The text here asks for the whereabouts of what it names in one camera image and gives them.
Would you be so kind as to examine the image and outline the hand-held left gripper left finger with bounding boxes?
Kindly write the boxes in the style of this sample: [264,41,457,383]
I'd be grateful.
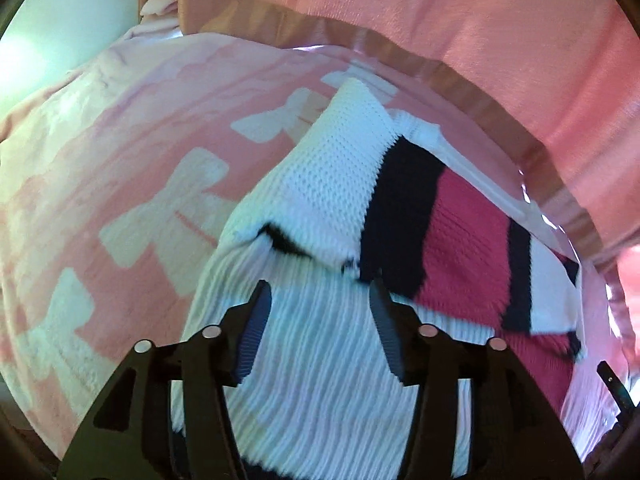
[60,280,273,480]

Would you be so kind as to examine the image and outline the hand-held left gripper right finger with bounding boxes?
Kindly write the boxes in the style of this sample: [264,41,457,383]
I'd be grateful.
[369,279,584,480]

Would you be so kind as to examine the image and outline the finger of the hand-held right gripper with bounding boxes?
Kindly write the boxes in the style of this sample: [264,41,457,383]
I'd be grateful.
[597,360,633,412]

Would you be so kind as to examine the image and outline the white black red knit sweater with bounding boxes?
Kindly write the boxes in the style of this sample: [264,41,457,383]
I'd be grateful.
[170,77,587,480]

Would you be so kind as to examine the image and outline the pink bow print blanket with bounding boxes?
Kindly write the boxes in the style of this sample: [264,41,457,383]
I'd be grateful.
[0,25,636,466]

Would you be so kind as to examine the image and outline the pink curtain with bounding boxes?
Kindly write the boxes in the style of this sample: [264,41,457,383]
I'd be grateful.
[137,0,640,311]

